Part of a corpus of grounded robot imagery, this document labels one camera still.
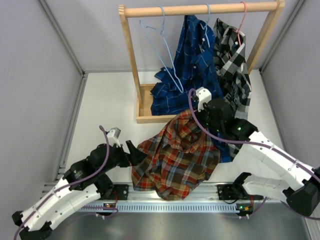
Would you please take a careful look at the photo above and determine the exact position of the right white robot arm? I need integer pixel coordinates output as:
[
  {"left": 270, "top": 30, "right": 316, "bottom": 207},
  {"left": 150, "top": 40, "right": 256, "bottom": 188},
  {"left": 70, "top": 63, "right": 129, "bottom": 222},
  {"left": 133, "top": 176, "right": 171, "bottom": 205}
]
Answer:
[{"left": 196, "top": 99, "right": 320, "bottom": 218}]

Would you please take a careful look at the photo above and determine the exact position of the red brown plaid shirt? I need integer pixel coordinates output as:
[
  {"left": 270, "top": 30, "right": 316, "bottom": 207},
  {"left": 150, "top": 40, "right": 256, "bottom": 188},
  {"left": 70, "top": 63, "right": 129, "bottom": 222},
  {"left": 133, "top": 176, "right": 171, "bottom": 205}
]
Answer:
[{"left": 131, "top": 109, "right": 221, "bottom": 198}]

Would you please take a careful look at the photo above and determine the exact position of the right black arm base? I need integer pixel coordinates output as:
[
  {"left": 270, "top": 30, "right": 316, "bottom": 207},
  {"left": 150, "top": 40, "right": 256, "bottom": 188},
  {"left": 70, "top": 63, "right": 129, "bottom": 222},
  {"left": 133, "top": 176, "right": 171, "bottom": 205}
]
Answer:
[{"left": 217, "top": 172, "right": 265, "bottom": 220}]

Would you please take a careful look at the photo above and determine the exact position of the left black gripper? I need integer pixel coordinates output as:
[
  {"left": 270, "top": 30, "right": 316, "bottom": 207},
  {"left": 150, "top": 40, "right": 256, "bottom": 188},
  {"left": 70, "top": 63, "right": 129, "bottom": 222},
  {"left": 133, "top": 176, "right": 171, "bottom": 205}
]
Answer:
[{"left": 97, "top": 140, "right": 148, "bottom": 176}]

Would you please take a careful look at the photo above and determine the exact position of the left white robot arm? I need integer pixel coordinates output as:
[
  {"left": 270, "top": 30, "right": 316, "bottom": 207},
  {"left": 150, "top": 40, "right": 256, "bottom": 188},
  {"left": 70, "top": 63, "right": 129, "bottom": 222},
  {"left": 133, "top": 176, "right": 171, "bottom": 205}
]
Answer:
[{"left": 12, "top": 140, "right": 147, "bottom": 240}]

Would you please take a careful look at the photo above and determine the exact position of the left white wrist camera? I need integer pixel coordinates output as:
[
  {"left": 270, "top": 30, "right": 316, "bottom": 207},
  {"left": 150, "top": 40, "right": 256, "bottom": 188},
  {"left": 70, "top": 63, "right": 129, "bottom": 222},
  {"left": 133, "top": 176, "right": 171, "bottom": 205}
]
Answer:
[{"left": 107, "top": 127, "right": 121, "bottom": 148}]

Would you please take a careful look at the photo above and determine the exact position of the aluminium mounting rail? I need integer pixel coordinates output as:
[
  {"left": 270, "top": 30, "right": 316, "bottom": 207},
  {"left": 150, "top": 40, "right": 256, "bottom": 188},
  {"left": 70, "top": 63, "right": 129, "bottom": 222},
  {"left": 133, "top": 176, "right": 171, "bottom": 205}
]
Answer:
[{"left": 42, "top": 181, "right": 311, "bottom": 213}]

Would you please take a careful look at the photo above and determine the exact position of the wooden clothes rack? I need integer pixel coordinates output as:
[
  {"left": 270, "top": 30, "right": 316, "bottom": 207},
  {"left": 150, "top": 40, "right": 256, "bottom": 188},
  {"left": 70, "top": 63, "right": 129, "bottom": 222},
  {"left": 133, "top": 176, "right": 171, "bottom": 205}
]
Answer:
[{"left": 118, "top": 0, "right": 285, "bottom": 124}]

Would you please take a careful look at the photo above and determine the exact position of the blue hanger with shirt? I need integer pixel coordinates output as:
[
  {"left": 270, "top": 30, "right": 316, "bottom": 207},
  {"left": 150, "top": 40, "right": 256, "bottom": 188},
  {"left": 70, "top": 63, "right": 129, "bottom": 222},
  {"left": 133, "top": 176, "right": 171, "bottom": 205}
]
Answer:
[{"left": 202, "top": 3, "right": 211, "bottom": 48}]

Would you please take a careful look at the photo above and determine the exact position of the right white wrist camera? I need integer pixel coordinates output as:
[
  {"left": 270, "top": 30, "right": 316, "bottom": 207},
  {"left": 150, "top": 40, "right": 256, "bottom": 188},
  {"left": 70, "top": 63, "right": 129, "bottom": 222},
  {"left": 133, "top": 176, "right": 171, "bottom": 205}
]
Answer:
[{"left": 196, "top": 87, "right": 212, "bottom": 112}]

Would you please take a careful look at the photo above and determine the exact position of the blue plaid shirt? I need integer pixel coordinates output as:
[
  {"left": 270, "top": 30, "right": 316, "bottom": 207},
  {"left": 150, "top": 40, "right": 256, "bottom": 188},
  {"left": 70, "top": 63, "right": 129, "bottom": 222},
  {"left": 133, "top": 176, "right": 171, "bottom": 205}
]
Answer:
[{"left": 150, "top": 14, "right": 232, "bottom": 164}]

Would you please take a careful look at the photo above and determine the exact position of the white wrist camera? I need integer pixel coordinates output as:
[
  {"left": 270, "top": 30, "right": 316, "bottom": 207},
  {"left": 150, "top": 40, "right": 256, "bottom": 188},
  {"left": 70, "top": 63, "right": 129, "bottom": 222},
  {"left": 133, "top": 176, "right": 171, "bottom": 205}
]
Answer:
[
  {"left": 107, "top": 127, "right": 121, "bottom": 148},
  {"left": 196, "top": 87, "right": 212, "bottom": 112}
]

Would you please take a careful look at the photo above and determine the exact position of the empty light blue hanger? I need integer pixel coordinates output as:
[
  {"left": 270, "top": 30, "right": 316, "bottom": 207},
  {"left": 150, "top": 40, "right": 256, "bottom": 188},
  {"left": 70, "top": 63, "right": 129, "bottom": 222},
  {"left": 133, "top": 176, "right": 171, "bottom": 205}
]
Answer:
[{"left": 138, "top": 5, "right": 185, "bottom": 93}]

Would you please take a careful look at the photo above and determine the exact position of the black white plaid shirt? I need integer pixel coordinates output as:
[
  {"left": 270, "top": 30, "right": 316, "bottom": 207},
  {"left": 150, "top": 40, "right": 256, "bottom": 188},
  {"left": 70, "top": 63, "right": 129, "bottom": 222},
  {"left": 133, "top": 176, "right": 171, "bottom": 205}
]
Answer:
[{"left": 212, "top": 17, "right": 253, "bottom": 162}]

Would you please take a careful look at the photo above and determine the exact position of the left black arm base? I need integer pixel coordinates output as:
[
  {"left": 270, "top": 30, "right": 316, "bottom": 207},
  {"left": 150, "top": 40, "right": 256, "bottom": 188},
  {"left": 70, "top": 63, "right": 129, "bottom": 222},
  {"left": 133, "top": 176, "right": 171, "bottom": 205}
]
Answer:
[{"left": 100, "top": 184, "right": 129, "bottom": 211}]

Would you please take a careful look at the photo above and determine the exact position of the pink wire hanger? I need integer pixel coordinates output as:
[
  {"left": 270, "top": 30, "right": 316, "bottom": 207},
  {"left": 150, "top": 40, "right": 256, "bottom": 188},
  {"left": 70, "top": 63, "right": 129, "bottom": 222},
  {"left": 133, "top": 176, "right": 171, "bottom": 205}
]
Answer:
[{"left": 232, "top": 1, "right": 248, "bottom": 47}]

